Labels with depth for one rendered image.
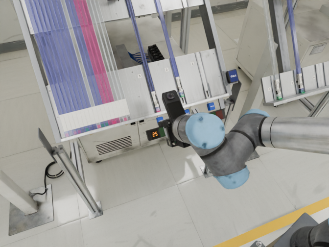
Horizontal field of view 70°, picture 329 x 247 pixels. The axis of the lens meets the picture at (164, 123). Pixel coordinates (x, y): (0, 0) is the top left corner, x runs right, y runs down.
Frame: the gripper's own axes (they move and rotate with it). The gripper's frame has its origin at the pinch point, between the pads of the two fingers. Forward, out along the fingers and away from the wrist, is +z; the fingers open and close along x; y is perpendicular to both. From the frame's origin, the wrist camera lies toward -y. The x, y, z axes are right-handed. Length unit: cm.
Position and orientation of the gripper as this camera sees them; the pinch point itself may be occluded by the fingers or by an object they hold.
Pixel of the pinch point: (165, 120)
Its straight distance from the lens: 82.7
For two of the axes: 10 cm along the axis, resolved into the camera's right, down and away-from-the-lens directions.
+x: 9.4, -2.7, 2.2
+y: 2.6, 9.6, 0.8
